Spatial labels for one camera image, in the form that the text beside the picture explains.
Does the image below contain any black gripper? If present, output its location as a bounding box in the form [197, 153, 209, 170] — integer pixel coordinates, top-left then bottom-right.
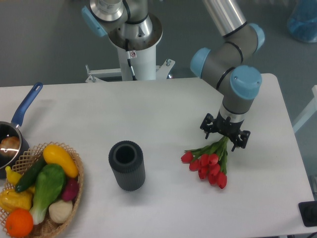
[200, 112, 250, 152]

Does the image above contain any yellow squash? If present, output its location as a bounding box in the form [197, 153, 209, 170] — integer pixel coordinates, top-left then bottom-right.
[43, 144, 79, 179]

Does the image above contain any green bok choy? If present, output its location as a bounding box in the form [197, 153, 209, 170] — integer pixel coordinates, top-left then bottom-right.
[30, 164, 66, 225]

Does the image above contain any blue plastic container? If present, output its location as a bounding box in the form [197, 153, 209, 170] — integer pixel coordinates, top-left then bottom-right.
[287, 0, 317, 43]

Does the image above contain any orange fruit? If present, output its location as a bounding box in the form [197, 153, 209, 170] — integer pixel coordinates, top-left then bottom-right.
[5, 209, 33, 238]

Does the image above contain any dark grey ribbed vase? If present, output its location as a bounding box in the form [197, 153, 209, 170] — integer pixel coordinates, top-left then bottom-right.
[108, 140, 146, 191]

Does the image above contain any red tulip bouquet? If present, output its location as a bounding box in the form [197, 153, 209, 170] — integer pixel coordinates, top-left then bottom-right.
[180, 136, 229, 189]

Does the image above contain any green cucumber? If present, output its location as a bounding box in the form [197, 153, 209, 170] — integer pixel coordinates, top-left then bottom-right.
[15, 156, 47, 192]

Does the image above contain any black cable on pedestal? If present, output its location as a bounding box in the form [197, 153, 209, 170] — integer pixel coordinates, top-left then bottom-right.
[124, 39, 138, 81]

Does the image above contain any blue handled saucepan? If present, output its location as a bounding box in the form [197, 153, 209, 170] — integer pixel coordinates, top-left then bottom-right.
[0, 82, 43, 179]

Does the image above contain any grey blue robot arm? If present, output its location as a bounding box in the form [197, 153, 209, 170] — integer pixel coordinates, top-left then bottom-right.
[81, 0, 265, 148]

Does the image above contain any browned food piece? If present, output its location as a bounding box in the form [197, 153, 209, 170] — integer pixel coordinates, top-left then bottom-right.
[0, 136, 20, 158]

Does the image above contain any purple red radish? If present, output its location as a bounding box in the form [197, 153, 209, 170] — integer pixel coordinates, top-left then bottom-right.
[61, 178, 79, 202]

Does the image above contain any yellow bell pepper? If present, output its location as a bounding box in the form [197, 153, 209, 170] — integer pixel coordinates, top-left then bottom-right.
[0, 188, 33, 213]

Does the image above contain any white frame at right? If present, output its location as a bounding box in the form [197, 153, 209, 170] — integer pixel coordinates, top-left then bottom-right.
[292, 85, 317, 133]

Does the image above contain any woven wicker basket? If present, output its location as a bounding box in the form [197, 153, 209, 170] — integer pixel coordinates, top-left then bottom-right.
[0, 141, 85, 238]

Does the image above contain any white garlic bulb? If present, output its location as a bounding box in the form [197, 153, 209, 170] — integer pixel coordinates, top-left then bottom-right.
[49, 200, 73, 224]

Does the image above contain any small yellow pepper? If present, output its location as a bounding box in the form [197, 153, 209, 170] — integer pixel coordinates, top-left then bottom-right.
[5, 166, 22, 185]

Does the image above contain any black device at edge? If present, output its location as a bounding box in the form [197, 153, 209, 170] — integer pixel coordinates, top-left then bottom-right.
[298, 201, 317, 227]

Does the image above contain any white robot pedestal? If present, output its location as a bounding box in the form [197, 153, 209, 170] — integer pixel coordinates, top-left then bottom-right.
[82, 9, 175, 82]

